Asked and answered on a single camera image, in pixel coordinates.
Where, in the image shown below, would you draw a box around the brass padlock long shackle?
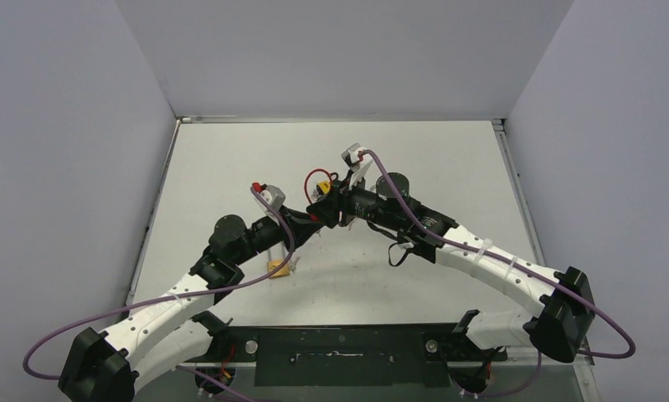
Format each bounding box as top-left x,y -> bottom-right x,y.
265,245 -> 298,279

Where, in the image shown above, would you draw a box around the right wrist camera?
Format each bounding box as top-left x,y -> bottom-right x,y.
341,143 -> 373,190

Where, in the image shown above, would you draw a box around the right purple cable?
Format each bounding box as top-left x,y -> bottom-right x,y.
362,149 -> 637,399

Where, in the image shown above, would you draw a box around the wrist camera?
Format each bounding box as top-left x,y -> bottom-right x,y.
341,143 -> 373,190
251,182 -> 286,213

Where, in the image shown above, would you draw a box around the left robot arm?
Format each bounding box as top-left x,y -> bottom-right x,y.
58,207 -> 323,401

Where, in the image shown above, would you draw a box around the purple cable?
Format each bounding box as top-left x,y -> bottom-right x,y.
22,185 -> 296,402
362,149 -> 637,399

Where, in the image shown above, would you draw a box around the yellow black padlock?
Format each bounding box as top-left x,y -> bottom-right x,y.
311,181 -> 332,202

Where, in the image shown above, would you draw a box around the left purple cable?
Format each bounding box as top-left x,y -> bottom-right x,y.
22,185 -> 296,402

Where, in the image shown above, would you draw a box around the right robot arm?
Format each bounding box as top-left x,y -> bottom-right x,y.
307,173 -> 595,363

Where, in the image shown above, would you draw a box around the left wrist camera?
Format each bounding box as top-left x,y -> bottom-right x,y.
251,182 -> 286,213

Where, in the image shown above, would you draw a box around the red cable lock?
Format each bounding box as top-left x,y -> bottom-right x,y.
304,168 -> 333,205

